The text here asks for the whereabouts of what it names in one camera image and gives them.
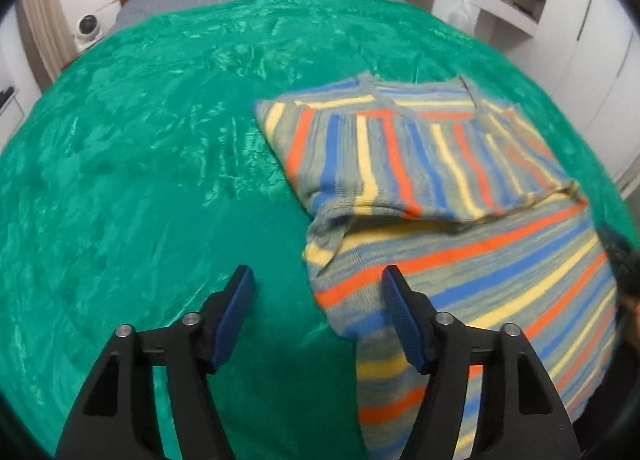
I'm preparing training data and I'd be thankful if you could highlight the white plastic bag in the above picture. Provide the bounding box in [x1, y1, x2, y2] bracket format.
[446, 0, 476, 33]

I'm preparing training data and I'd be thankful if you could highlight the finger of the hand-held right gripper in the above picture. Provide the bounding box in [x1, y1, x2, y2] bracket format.
[596, 221, 640, 301]

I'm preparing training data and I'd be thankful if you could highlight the green satin blanket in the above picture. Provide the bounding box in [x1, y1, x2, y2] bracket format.
[0, 0, 640, 460]

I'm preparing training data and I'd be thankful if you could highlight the white wardrobe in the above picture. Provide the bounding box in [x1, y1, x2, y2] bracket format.
[500, 0, 640, 191]

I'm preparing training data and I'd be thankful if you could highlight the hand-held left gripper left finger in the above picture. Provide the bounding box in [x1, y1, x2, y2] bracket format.
[55, 264, 257, 460]

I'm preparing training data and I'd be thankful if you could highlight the striped knit sweater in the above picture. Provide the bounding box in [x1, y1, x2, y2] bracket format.
[254, 72, 621, 460]

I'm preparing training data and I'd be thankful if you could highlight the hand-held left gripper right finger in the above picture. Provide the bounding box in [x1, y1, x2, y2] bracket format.
[381, 264, 583, 460]

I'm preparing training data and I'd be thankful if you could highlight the white drawer cabinet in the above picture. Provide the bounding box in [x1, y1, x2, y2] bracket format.
[0, 85, 26, 141]

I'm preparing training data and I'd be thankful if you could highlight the beige curtain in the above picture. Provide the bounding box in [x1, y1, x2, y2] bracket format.
[17, 0, 76, 83]

